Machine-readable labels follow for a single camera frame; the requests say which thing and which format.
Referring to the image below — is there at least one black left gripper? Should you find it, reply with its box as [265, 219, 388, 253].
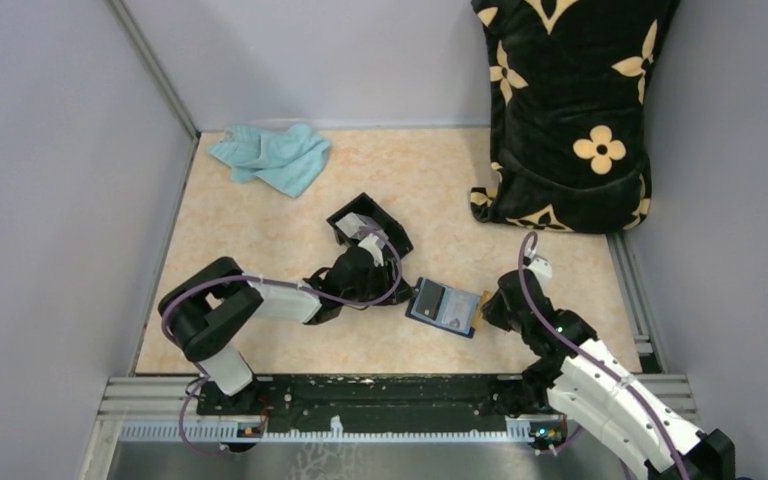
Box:
[342, 257, 418, 306]

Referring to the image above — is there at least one yellow credit card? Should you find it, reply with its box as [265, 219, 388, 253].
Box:
[472, 291, 493, 330]

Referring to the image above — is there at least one grey credit card stack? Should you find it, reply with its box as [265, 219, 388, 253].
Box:
[335, 212, 380, 241]

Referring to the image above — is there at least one black plastic card box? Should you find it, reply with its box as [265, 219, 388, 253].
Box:
[326, 192, 414, 258]

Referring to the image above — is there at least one blue leather card holder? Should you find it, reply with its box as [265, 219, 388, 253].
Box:
[405, 277, 481, 338]

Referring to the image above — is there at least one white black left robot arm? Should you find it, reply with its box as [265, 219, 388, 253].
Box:
[157, 246, 412, 414]

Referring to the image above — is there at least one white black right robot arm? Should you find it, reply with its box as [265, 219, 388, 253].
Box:
[482, 268, 737, 479]

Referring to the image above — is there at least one light blue cloth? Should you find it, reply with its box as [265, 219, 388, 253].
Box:
[207, 123, 331, 198]

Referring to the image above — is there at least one black floral cushion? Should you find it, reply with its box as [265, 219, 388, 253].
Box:
[470, 0, 678, 235]

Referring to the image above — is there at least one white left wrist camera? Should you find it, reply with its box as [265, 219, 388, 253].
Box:
[358, 234, 386, 267]

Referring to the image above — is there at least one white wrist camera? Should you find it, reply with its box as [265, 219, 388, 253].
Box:
[527, 255, 553, 288]
[358, 234, 386, 267]

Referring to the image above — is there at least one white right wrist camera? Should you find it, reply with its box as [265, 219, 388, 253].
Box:
[527, 255, 553, 288]

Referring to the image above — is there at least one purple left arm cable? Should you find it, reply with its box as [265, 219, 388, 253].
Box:
[159, 227, 404, 457]

